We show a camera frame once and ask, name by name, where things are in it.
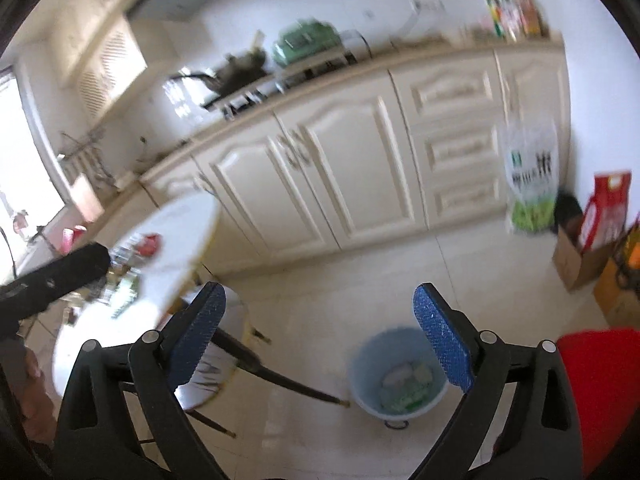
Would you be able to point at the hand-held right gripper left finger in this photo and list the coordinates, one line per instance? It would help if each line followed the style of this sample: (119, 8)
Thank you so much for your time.
(197, 340)

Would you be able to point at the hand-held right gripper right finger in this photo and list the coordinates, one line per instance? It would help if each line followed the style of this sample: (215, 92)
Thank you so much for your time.
(445, 340)

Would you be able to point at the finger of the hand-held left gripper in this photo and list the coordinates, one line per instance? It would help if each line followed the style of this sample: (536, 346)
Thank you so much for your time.
(65, 270)

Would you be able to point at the white plastic bag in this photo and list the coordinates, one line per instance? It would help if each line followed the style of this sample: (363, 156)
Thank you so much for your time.
(397, 376)

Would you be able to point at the pile of snack wrappers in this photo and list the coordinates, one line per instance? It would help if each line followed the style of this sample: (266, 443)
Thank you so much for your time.
(125, 290)

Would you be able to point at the pale blue waste bin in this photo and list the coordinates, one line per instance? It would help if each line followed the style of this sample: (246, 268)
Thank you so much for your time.
(367, 375)

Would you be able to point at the person's left hand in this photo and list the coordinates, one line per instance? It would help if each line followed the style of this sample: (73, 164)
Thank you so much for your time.
(37, 405)

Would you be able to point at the red plastic basket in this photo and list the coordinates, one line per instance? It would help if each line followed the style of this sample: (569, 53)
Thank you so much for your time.
(73, 240)

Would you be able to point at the wooden cutting board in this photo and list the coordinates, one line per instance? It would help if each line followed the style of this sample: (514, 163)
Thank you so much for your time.
(85, 197)

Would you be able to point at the round white marble table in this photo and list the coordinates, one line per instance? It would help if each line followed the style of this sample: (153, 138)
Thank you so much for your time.
(170, 255)

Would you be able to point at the metal utensil rack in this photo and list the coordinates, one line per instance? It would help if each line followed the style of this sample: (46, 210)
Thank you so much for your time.
(82, 155)

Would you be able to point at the window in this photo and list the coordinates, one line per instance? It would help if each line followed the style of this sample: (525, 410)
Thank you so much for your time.
(25, 160)

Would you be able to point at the cream drawer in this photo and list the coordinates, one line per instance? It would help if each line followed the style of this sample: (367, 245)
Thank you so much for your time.
(470, 196)
(452, 92)
(462, 147)

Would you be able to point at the cardboard box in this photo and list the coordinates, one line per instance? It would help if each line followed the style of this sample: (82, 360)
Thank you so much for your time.
(620, 302)
(575, 265)

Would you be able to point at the black plastic bag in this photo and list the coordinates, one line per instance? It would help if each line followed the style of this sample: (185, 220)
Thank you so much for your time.
(569, 212)

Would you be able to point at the white and green rice bag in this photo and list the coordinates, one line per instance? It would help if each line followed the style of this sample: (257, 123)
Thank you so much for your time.
(532, 180)

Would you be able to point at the red rice bag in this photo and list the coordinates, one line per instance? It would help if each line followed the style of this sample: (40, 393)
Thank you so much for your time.
(605, 215)

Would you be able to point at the cream base cabinet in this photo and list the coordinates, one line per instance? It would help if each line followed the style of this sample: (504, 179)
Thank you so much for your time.
(350, 160)

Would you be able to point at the yellow oil bottle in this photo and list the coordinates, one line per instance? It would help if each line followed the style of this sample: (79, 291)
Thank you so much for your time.
(631, 252)

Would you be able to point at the black gas stove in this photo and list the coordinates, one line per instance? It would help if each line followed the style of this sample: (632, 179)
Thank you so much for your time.
(260, 92)

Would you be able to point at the black wok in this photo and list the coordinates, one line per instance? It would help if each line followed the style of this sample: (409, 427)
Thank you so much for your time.
(240, 72)

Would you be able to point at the green electric cooker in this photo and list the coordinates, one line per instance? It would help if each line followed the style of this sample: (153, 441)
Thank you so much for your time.
(302, 40)

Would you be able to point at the group of condiment bottles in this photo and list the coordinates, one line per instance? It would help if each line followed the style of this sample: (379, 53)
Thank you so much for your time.
(515, 10)

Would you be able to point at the lattice door wall cabinet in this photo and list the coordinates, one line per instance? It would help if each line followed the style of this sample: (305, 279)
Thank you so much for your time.
(110, 70)

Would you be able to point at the cream wall cabinet row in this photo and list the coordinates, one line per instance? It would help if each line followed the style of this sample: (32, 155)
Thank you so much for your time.
(85, 5)

